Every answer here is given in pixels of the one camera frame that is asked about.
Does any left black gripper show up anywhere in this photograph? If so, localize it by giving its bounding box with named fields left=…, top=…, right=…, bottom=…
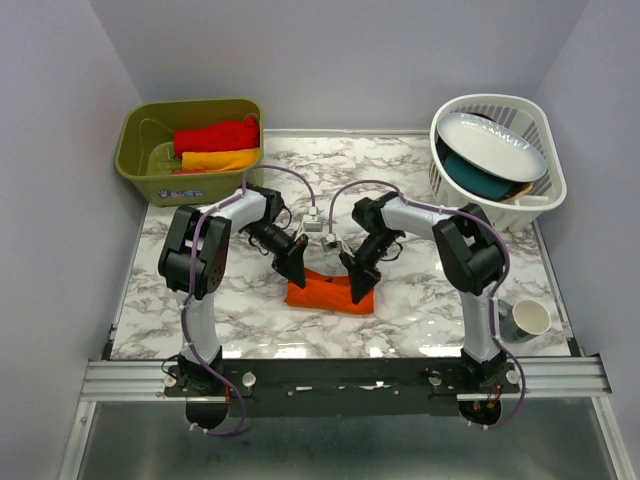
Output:
left=241, top=220, right=307, bottom=289

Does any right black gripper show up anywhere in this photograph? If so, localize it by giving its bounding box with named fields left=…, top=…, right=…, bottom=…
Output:
left=340, top=228, right=402, bottom=302

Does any orange t shirt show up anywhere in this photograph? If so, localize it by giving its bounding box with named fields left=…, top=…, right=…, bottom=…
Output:
left=284, top=268, right=375, bottom=315

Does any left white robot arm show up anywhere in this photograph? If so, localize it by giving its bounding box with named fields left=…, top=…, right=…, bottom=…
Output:
left=158, top=185, right=309, bottom=395

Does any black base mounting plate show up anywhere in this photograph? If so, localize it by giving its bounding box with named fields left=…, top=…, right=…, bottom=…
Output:
left=164, top=354, right=521, bottom=431

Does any yellow rolled t shirt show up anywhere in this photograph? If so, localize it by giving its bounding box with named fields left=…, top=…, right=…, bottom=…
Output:
left=181, top=148, right=261, bottom=172

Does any red rolled t shirt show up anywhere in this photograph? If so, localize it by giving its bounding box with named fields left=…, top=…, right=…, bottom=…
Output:
left=173, top=115, right=261, bottom=157

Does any teal bowl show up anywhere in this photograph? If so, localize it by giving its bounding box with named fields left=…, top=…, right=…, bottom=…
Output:
left=443, top=153, right=514, bottom=201

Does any grey white mug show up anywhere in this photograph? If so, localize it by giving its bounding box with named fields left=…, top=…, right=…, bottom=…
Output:
left=498, top=299, right=551, bottom=343

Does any olive green plastic bin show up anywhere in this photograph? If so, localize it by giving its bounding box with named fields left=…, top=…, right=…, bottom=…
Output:
left=115, top=98, right=262, bottom=206

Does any brown wooden dish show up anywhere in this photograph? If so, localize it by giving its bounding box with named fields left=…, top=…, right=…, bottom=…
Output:
left=503, top=182, right=534, bottom=202

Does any white oval plate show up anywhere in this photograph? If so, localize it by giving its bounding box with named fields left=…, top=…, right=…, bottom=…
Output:
left=436, top=112, right=547, bottom=183

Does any white plastic basket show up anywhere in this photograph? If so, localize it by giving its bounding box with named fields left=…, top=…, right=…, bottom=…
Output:
left=428, top=94, right=567, bottom=232

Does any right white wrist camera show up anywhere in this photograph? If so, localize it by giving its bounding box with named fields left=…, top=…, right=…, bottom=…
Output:
left=320, top=232, right=352, bottom=255

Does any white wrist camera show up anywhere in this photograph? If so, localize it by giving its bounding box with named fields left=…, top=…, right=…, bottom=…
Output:
left=298, top=206, right=323, bottom=233
left=320, top=232, right=352, bottom=255

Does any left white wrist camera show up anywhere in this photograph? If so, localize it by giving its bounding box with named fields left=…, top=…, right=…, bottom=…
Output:
left=298, top=206, right=323, bottom=233

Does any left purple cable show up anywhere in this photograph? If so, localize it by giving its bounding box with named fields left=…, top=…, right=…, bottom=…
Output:
left=179, top=164, right=317, bottom=438

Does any purple cable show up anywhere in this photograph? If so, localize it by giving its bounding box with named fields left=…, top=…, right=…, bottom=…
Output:
left=327, top=179, right=527, bottom=431
left=179, top=164, right=317, bottom=438

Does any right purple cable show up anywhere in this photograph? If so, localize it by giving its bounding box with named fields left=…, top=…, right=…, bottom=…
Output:
left=327, top=179, right=527, bottom=431

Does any aluminium rail frame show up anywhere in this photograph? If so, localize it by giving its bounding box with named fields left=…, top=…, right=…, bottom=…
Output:
left=54, top=128, right=626, bottom=480

